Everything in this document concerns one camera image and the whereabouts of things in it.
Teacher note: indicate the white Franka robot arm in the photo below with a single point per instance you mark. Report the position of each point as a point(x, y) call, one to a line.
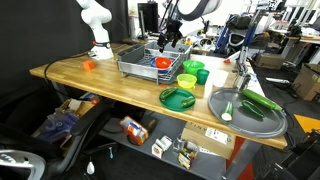
point(100, 33)

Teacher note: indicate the small white box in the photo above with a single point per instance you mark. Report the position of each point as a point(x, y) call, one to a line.
point(161, 146)

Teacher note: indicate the large bright green bowl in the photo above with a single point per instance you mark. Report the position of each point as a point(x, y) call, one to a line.
point(194, 66)

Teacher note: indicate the dark green plastic cup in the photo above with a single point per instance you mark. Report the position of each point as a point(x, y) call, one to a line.
point(202, 76)

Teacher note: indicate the grey dish rack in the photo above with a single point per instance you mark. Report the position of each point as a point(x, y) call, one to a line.
point(140, 60)

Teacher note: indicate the small slim cucumber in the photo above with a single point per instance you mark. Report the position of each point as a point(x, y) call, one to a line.
point(253, 108)

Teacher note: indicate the cardboard box with label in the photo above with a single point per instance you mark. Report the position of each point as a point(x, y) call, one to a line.
point(206, 138)

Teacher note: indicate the short cut cucumber piece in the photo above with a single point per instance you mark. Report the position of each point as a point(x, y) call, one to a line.
point(188, 101)

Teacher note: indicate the white mug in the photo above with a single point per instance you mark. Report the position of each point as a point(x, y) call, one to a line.
point(220, 77)

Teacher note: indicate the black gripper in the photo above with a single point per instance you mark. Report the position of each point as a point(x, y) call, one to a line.
point(171, 26)

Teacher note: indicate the black computer monitor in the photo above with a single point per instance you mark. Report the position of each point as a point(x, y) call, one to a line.
point(148, 16)

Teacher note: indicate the metal cup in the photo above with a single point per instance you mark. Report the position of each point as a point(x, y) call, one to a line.
point(244, 81)

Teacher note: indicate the clear plastic bags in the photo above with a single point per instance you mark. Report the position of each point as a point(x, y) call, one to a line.
point(56, 126)

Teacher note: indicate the colourful orange box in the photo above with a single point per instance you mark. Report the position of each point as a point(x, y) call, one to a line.
point(133, 130)

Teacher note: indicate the dark green plate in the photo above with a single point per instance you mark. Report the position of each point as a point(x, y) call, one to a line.
point(176, 103)

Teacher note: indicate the large cardboard box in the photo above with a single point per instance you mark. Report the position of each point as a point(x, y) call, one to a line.
point(308, 81)

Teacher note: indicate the brown cardboard box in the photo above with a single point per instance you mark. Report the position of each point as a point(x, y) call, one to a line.
point(269, 60)

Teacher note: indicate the grey plastic bin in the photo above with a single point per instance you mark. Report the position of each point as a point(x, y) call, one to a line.
point(183, 50)

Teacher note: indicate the black backdrop curtain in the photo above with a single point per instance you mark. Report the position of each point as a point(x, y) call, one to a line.
point(33, 33)

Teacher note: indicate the orange plastic bowl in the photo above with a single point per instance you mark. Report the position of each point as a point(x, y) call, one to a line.
point(163, 62)

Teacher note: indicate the clear jar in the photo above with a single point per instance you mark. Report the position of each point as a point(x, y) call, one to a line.
point(188, 155)

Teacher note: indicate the cut-end cucumber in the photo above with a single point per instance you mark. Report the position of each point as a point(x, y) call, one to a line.
point(227, 111)

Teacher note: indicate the small red clip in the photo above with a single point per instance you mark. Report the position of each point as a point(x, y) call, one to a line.
point(227, 61)

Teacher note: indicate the whole cucumber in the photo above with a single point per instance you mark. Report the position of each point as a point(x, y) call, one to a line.
point(168, 92)

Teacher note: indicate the yellow floor mat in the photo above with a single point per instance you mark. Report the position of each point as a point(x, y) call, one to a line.
point(308, 121)

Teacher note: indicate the black office chair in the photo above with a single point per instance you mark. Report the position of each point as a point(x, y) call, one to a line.
point(86, 123)

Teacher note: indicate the large long cucumber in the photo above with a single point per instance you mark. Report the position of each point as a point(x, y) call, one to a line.
point(261, 99)

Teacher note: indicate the blue plastic bowl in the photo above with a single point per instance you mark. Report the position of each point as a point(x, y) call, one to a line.
point(152, 62)

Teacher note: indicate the orange block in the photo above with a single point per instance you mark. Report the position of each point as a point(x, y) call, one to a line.
point(89, 64)

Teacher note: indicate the round grey tray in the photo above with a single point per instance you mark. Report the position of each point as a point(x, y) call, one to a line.
point(246, 125)

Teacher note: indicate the open cardboard box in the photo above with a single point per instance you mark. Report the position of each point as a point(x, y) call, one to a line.
point(78, 106)

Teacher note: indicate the small yellow-green bowl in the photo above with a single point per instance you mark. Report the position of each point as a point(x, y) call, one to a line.
point(186, 80)

